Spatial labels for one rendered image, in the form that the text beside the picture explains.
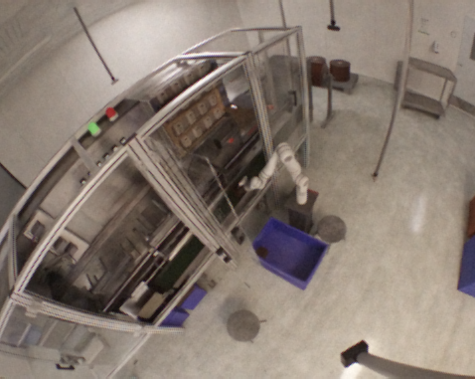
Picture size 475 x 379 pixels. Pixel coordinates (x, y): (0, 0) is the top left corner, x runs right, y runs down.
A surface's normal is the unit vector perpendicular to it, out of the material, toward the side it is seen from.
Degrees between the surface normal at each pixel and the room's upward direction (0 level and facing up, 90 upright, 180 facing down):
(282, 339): 0
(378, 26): 90
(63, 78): 90
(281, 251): 0
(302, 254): 0
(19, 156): 90
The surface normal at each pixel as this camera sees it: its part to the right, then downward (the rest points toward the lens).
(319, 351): -0.24, -0.58
